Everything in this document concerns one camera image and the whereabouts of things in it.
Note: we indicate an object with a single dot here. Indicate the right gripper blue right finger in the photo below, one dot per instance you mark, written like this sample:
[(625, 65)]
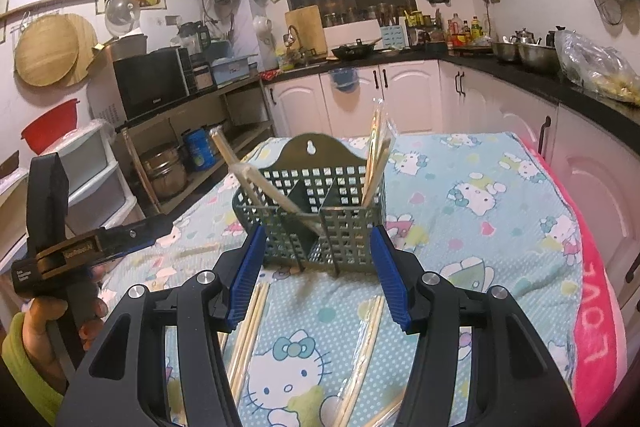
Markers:
[(382, 252)]

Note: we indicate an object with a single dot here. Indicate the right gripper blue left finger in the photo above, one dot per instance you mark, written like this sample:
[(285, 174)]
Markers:
[(241, 290)]

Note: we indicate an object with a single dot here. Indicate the left hand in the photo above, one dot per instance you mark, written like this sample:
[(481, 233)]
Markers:
[(36, 341)]

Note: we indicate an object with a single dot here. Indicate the chopsticks pair on table right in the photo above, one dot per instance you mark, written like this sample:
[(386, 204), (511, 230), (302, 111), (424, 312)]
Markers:
[(360, 356)]

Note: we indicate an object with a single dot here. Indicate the chopsticks pair on table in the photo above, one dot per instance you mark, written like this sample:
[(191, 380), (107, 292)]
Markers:
[(245, 340), (360, 356)]

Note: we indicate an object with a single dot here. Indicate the chopsticks in basket left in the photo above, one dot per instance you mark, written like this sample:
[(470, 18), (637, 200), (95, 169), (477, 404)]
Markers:
[(249, 177)]

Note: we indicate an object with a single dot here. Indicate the chopsticks in basket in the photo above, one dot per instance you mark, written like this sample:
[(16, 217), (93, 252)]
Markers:
[(249, 177), (382, 138)]

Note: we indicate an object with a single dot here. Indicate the white plastic drawer unit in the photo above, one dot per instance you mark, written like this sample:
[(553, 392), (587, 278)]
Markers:
[(98, 193)]

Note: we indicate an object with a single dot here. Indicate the chopsticks pair on table left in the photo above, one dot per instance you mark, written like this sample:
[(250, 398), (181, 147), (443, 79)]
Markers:
[(245, 340)]

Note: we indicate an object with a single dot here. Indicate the dark green utensil basket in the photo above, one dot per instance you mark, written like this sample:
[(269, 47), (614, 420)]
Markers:
[(313, 213)]

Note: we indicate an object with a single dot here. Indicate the Hello Kitty blue tablecloth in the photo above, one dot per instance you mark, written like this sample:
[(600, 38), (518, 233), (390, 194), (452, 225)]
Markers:
[(475, 208)]

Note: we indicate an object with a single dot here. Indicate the blue tin can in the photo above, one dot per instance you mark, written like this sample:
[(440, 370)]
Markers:
[(200, 151)]

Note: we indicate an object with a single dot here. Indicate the red plastic basin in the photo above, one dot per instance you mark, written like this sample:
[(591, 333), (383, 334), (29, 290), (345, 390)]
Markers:
[(51, 126)]

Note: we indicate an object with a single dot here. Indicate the chopsticks in basket right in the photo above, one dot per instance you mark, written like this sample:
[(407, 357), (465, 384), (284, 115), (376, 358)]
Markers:
[(382, 138)]

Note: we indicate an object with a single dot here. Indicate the black microwave oven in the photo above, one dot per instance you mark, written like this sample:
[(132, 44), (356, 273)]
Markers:
[(150, 81)]

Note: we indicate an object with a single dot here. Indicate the round bamboo tray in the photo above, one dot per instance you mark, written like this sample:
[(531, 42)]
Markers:
[(55, 48)]

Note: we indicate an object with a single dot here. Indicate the pink LOVE blanket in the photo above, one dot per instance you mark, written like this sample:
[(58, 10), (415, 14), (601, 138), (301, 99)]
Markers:
[(601, 360)]

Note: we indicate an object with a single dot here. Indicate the black wok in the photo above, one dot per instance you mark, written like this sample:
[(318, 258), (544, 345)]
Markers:
[(355, 51)]

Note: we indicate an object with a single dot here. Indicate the wooden cutting board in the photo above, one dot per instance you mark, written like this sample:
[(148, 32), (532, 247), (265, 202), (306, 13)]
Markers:
[(308, 31)]

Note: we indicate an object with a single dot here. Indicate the steel bowls on counter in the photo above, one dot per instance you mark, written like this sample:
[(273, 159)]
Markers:
[(522, 47)]

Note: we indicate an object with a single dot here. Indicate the plastic bag on counter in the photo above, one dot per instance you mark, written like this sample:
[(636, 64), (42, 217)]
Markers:
[(596, 68)]

